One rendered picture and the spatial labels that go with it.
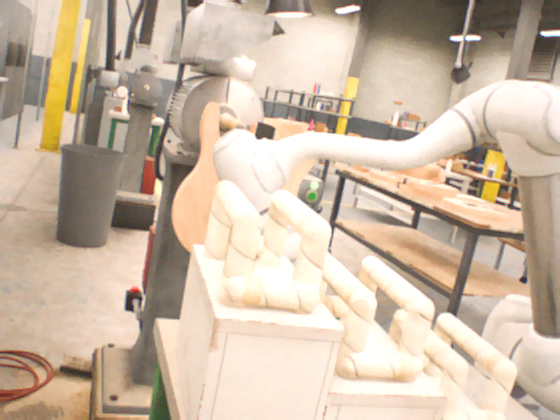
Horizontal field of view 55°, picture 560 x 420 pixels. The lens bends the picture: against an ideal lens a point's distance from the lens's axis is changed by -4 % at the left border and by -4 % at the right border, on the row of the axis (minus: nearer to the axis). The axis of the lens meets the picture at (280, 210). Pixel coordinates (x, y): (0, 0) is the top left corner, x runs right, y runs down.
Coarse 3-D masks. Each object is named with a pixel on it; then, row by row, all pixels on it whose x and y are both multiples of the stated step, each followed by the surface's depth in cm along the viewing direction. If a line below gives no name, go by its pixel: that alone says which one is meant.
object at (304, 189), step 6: (306, 180) 174; (312, 180) 175; (318, 180) 176; (300, 186) 173; (306, 186) 174; (300, 192) 174; (306, 192) 174; (318, 192) 175; (300, 198) 174; (306, 198) 174; (318, 198) 176; (306, 204) 175; (312, 204) 176; (318, 204) 177; (312, 210) 176
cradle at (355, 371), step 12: (348, 360) 67; (360, 360) 67; (372, 360) 67; (384, 360) 68; (396, 360) 68; (408, 360) 69; (420, 360) 69; (348, 372) 67; (360, 372) 67; (372, 372) 67; (384, 372) 68; (396, 372) 68; (408, 372) 68; (420, 372) 69
